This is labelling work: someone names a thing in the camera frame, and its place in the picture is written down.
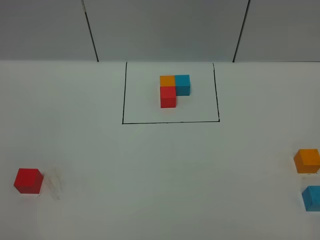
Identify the red template block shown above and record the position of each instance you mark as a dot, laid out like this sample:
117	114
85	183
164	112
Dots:
168	97

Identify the orange template block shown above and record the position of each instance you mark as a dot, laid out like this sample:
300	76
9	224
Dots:
167	81

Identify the blue template block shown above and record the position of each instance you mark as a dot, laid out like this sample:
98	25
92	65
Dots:
182	85

